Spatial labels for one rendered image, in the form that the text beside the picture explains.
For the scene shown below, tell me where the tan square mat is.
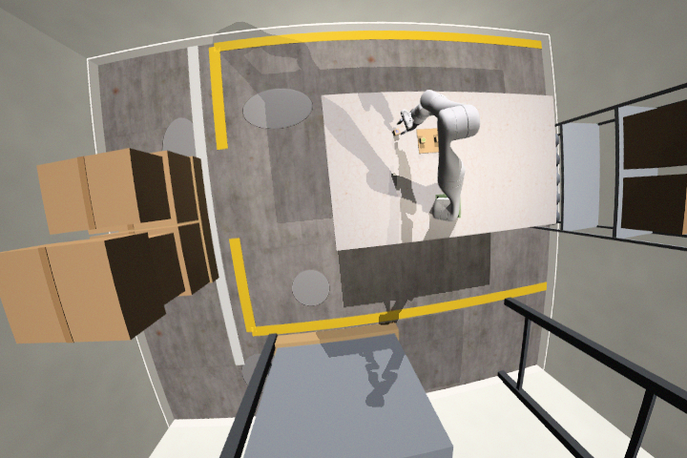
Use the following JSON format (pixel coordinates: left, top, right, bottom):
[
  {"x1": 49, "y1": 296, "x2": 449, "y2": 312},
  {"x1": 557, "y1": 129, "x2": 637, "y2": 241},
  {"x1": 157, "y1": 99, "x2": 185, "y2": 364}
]
[{"x1": 417, "y1": 129, "x2": 438, "y2": 154}]

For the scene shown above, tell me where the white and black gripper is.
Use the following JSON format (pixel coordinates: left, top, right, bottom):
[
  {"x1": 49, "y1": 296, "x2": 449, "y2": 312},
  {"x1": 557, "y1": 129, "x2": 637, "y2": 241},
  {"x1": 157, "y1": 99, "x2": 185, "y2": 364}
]
[{"x1": 397, "y1": 107, "x2": 425, "y2": 135}]

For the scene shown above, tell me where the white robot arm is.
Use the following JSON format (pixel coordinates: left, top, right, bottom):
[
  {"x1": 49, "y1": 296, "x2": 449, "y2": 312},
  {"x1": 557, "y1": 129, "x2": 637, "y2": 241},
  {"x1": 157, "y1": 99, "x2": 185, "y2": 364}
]
[{"x1": 414, "y1": 90, "x2": 480, "y2": 221}]

